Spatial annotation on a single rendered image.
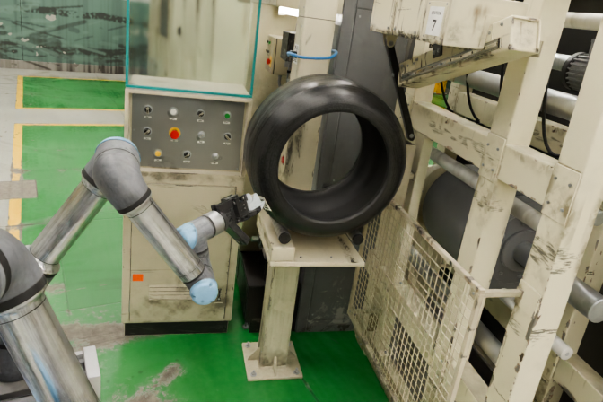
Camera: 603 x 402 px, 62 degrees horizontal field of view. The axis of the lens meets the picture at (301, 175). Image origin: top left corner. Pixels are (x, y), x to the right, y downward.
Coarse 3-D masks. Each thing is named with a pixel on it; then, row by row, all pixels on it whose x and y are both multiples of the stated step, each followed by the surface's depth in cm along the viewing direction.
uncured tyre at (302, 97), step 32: (288, 96) 166; (320, 96) 163; (352, 96) 165; (256, 128) 170; (288, 128) 163; (384, 128) 170; (256, 160) 167; (384, 160) 197; (256, 192) 173; (288, 192) 201; (320, 192) 204; (352, 192) 205; (384, 192) 179; (288, 224) 177; (320, 224) 178; (352, 224) 181
